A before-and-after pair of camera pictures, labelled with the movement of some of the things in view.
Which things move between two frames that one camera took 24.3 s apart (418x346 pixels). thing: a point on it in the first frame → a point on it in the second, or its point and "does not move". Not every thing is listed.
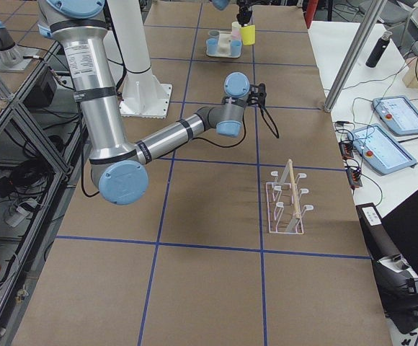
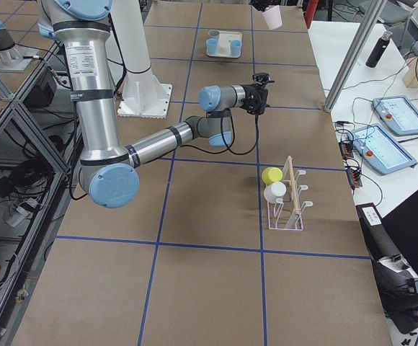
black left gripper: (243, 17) → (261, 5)
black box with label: (381, 243) does not move
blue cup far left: (211, 46) does not move
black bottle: (378, 50) does not move
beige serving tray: (224, 47) does not move
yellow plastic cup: (248, 34) → (270, 174)
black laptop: (408, 280) does not move
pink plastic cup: (236, 34) → (261, 5)
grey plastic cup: (213, 34) does not move
